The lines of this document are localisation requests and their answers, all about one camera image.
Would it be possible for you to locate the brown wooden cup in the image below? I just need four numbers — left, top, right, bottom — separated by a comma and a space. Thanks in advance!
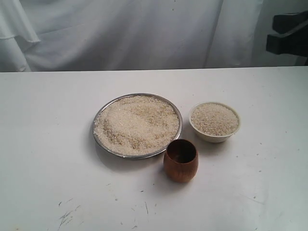
163, 139, 199, 183

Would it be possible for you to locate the white bowl of rice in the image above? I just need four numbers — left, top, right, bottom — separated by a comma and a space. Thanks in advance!
189, 102, 241, 143

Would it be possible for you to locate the round metal rice tray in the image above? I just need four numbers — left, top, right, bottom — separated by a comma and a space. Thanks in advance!
92, 93, 183, 159

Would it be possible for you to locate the white backdrop curtain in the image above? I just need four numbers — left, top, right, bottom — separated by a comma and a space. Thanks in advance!
0, 0, 308, 72

